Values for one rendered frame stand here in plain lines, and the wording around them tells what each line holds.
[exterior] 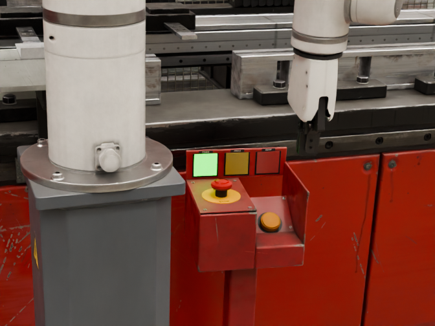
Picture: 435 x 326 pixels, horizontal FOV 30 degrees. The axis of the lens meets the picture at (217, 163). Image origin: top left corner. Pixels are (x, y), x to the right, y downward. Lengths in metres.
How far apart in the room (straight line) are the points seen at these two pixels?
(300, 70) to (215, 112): 0.46
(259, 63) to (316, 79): 0.56
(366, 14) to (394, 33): 1.02
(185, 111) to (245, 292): 0.39
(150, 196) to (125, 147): 0.07
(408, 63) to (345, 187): 0.33
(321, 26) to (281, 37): 0.86
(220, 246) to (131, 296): 0.46
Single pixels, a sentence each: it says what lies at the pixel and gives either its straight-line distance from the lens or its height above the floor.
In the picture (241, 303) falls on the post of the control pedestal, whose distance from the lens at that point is 1.60.
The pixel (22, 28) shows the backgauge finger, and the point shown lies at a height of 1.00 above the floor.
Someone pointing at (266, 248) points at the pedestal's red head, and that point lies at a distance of 1.49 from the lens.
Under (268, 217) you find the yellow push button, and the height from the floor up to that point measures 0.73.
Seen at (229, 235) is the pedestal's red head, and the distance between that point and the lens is 1.46.
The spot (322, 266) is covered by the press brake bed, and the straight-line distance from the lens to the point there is 1.87.
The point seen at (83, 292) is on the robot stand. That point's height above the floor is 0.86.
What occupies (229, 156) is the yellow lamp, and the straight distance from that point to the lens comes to 1.57.
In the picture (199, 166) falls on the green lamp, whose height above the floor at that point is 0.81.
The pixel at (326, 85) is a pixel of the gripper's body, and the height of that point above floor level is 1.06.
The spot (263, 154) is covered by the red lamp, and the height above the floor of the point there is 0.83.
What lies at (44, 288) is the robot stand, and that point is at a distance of 1.03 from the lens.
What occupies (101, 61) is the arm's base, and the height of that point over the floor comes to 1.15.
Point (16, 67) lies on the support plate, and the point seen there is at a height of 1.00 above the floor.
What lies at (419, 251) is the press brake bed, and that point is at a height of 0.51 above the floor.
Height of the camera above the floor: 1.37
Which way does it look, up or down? 21 degrees down
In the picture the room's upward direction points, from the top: 2 degrees clockwise
